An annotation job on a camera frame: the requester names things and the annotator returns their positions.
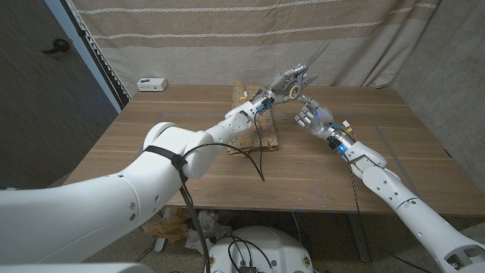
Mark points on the white robot torso base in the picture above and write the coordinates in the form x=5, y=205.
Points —
x=280, y=246

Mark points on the grey table leg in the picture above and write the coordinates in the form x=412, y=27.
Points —
x=360, y=239

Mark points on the white table leg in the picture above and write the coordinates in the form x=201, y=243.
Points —
x=162, y=244

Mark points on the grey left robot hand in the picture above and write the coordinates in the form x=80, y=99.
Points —
x=282, y=81

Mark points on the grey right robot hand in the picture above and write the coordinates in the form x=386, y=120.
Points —
x=318, y=119

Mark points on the crumpled brown paper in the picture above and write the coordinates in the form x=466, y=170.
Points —
x=170, y=227

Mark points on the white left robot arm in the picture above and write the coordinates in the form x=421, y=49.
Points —
x=94, y=216

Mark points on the crumpled white paper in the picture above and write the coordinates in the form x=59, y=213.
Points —
x=214, y=227

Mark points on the white power strip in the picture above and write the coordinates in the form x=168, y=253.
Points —
x=151, y=84

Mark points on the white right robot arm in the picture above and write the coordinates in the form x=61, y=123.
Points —
x=409, y=204

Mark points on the black zigzag edge trim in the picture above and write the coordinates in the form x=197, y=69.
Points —
x=102, y=57

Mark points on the beige striped cloth backdrop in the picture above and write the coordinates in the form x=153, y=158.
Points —
x=189, y=49

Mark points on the floral tan wrapping paper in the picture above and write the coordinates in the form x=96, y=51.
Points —
x=267, y=132

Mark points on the dark wooden door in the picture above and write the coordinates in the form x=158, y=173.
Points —
x=38, y=113

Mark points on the white robot chest edge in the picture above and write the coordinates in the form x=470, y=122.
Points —
x=76, y=268

